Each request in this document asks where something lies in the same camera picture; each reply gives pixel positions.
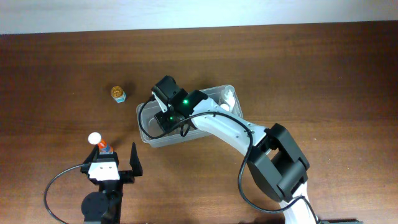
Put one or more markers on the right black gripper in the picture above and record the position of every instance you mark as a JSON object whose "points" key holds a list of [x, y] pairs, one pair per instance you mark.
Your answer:
{"points": [[166, 120]]}

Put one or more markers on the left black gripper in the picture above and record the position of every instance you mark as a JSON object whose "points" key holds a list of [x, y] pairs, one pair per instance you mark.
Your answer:
{"points": [[126, 176]]}

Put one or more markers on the small jar gold lid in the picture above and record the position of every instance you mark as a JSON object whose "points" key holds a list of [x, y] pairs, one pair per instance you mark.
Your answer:
{"points": [[118, 94]]}

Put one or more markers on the white spray bottle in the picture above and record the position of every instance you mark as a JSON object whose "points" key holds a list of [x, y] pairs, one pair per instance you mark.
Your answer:
{"points": [[227, 100]]}

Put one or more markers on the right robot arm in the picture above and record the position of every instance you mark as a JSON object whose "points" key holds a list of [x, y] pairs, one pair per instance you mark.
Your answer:
{"points": [[275, 161]]}

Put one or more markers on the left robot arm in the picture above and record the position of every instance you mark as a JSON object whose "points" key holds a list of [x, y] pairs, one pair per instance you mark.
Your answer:
{"points": [[104, 205]]}

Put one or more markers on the orange tube white cap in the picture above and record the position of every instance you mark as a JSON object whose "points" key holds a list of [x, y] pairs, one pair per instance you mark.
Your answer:
{"points": [[96, 139]]}

